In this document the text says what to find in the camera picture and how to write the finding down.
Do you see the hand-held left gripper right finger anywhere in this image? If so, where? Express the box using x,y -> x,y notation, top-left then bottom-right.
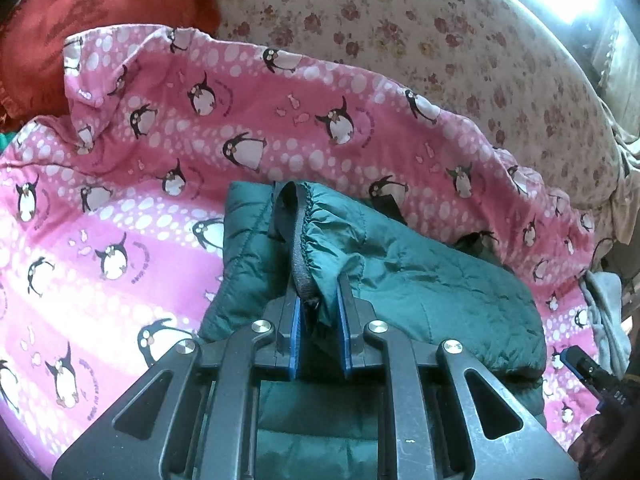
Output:
337,277 -> 581,480

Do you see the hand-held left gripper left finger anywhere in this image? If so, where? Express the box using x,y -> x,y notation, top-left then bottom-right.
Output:
52,290 -> 305,480

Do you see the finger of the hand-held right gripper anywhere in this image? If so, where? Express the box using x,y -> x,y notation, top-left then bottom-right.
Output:
559,344 -> 608,387

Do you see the green quilted jacket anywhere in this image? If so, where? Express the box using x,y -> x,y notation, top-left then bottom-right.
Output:
199,179 -> 547,480

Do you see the grey cloth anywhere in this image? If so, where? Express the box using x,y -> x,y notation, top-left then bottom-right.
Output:
581,269 -> 632,382

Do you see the cream crumpled cloth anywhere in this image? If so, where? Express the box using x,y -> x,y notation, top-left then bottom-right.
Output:
595,15 -> 640,261

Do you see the pink penguin print blanket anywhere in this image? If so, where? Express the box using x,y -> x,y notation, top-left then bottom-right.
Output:
0,24 -> 608,443

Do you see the red frilled cushion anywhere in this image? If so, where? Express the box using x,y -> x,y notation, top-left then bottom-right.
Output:
0,0 -> 222,122

